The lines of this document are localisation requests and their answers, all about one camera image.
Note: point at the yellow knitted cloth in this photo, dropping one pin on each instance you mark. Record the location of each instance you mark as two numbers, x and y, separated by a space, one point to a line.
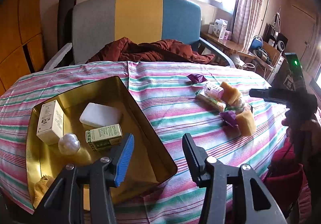
40 189

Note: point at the grey yellow blue armchair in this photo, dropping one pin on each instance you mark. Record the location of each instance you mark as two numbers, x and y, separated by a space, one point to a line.
95 23

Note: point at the wooden chair with clutter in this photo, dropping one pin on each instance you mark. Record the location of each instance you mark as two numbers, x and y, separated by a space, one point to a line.
267 60

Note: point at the wooden side desk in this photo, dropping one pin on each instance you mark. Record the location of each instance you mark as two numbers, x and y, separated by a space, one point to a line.
228 47

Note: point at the red cloth cushion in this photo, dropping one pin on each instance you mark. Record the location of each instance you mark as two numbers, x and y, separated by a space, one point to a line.
287 183

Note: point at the green medicine box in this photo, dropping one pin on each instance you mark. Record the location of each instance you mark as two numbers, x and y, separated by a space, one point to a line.
103 137

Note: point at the pink curtain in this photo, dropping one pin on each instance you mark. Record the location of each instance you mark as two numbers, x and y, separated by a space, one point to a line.
245 21

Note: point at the rust red jacket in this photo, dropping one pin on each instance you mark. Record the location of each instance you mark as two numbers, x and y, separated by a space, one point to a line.
164 50

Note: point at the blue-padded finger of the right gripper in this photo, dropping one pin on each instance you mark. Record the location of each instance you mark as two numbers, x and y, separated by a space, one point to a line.
262 93

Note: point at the white soap bar block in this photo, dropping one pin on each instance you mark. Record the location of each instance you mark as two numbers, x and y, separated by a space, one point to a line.
98 115

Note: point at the white tea carton box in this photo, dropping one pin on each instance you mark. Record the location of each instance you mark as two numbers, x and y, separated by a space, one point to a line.
50 127

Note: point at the yellow sponge piece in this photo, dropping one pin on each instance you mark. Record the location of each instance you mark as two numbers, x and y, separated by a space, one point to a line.
230 94
246 123

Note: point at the striped pink green tablecloth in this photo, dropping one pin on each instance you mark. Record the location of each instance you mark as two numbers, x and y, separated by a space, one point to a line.
167 98

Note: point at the pink tape roll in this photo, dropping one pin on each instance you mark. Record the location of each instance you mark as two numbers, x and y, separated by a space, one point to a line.
213 91

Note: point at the person's right hand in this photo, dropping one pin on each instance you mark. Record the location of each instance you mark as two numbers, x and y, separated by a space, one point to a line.
311 126

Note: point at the white boxes on desk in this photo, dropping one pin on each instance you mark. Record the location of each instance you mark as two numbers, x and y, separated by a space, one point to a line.
220 29

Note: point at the white plastic bag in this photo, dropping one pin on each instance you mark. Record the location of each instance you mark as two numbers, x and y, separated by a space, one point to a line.
69 144

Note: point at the purple snack packet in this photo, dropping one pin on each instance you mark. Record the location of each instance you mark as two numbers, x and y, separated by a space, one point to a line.
229 118
196 78

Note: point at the black rolled mat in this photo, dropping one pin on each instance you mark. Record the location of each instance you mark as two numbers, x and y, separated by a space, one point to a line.
64 22

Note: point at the small green cracker packet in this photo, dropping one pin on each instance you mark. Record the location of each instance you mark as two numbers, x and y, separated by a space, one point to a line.
216 103

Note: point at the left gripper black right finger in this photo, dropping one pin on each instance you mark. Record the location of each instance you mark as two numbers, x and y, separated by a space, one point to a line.
209 173

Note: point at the gold metal tray box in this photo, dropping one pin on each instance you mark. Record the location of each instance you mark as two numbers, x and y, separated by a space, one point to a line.
151 164

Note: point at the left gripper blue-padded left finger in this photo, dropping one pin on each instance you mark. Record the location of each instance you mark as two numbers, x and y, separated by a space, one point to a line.
121 159

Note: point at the wooden wardrobe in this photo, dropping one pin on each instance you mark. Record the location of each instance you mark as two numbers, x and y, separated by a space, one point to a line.
22 50

